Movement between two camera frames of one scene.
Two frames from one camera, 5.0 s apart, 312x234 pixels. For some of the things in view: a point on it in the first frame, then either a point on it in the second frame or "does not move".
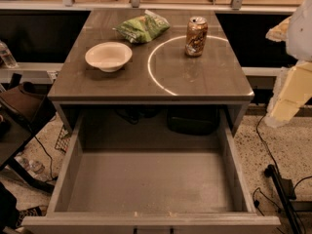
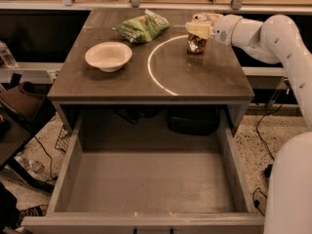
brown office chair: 24,109 does not move
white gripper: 301,33 → 223,29
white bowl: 108,56 does not move
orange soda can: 196,41 does not move
